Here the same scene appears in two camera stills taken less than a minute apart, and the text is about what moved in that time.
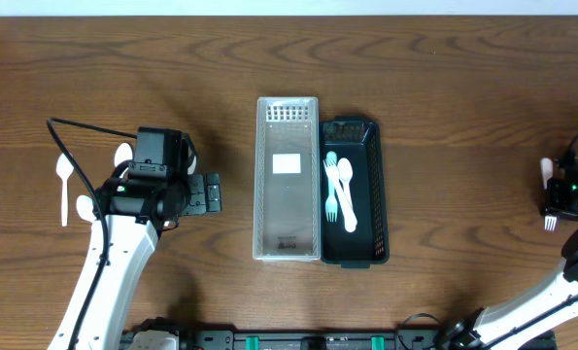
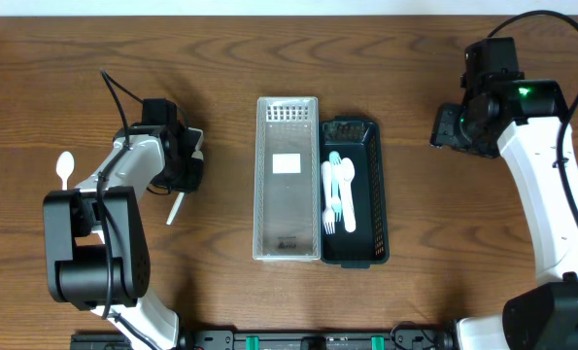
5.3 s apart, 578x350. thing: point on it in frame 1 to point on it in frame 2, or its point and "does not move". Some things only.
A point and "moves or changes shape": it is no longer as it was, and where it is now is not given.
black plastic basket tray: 358,139 does not move
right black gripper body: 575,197 to 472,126
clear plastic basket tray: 287,180 does not move
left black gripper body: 204,192 to 191,171
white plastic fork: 547,172 moves or changes shape
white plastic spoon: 64,169 does not move
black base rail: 306,340 does not move
